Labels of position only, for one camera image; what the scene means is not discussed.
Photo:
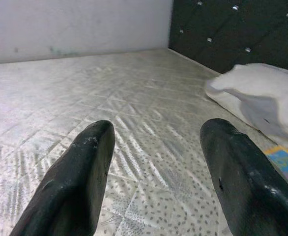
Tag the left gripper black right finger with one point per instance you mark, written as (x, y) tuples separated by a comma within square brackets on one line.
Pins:
[(247, 191)]

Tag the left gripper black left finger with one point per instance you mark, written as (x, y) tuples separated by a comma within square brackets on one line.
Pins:
[(72, 184)]

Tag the white pillow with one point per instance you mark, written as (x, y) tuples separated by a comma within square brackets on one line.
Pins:
[(262, 93)]

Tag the black tufted headboard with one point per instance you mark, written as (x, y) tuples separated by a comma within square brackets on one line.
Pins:
[(232, 29)]

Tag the grey patterned mattress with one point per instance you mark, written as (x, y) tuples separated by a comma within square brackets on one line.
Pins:
[(134, 93)]

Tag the colourful children's book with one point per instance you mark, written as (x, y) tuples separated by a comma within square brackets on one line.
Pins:
[(287, 167)]

